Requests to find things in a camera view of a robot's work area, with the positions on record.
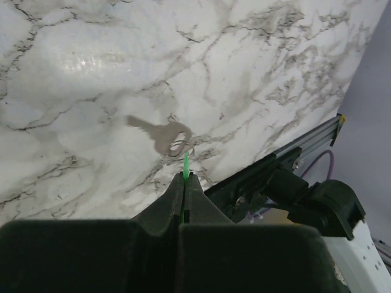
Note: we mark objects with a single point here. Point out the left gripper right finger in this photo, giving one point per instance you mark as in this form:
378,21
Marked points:
224,257

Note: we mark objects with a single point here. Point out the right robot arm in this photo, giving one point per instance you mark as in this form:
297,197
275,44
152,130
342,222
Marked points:
333,208

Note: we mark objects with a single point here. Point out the green key tag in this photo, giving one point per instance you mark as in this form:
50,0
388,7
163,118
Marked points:
186,173

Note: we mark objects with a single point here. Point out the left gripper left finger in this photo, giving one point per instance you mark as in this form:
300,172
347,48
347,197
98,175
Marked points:
95,255

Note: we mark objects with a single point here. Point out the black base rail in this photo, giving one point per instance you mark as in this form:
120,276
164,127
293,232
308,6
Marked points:
242,192

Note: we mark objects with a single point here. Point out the silver key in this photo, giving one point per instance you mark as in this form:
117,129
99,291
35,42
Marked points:
162,135

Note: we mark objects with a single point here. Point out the metal keyring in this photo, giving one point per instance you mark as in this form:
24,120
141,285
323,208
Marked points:
180,147

